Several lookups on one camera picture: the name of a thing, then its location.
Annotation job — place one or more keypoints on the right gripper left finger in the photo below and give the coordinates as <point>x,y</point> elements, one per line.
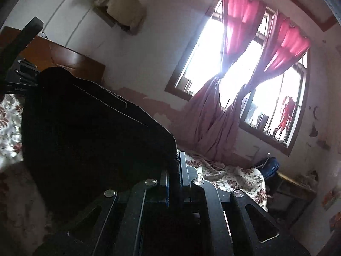
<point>119,223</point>

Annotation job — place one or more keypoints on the blue bag by bed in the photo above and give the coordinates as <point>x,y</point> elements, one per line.
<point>268,167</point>

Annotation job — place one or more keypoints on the black padded jacket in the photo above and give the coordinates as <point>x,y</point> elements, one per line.
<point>80,139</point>

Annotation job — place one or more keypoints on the cloth covered air conditioner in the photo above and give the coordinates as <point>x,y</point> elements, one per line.
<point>129,15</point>

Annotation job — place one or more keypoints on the round wall clock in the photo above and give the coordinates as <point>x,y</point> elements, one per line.
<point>316,113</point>

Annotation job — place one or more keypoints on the wall posters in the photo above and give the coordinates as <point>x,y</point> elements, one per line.
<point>331,197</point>

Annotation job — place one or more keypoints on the wooden headboard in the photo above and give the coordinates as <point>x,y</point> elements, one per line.
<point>43,54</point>

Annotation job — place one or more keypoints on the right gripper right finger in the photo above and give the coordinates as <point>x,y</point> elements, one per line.
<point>228,223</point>

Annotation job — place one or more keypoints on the floral bed quilt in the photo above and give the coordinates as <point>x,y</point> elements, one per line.
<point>25,221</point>

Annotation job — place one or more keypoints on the small side table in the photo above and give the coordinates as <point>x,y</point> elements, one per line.
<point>287,199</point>

